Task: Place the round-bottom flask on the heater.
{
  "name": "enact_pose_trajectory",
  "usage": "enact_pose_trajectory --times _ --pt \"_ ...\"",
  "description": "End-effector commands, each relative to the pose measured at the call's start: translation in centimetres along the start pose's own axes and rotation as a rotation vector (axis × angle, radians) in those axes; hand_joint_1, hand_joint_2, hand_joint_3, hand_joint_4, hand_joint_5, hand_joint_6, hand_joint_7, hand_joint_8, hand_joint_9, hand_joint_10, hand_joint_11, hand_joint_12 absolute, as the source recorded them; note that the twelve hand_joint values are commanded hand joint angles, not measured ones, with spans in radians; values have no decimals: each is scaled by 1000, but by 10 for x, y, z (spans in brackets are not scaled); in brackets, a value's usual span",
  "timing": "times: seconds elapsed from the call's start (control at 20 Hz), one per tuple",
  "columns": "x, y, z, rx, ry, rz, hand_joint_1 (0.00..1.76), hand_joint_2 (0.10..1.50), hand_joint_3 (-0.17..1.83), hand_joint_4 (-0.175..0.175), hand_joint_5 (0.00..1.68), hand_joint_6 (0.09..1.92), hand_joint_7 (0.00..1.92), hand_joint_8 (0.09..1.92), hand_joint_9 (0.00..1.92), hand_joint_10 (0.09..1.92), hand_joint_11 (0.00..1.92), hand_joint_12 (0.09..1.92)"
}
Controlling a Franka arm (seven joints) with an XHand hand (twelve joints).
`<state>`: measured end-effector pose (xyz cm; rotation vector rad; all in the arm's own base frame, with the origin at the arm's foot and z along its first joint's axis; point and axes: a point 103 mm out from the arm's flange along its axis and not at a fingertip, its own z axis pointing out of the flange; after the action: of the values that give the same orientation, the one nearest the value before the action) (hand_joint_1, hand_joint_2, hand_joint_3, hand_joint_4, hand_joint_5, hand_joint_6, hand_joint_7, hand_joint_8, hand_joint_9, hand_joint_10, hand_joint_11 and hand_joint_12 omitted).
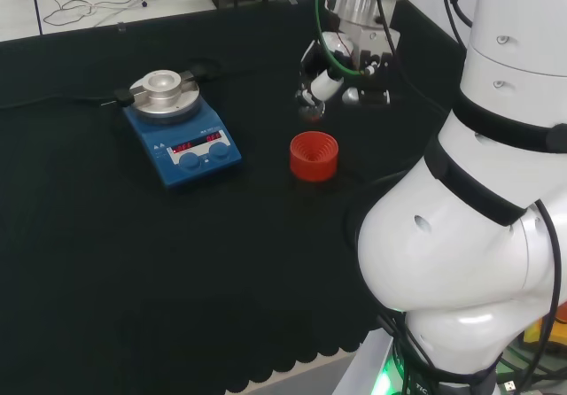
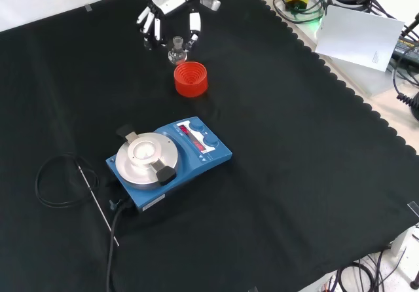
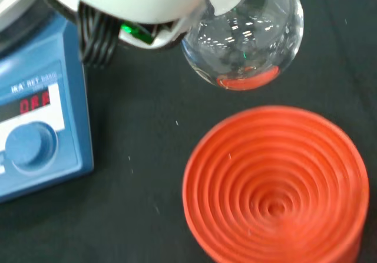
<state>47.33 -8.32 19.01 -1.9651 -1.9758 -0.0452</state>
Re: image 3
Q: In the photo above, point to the heater with blue base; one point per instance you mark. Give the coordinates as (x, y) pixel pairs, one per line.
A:
(44, 162)

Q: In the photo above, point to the black bench cloth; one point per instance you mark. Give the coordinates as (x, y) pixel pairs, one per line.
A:
(141, 216)

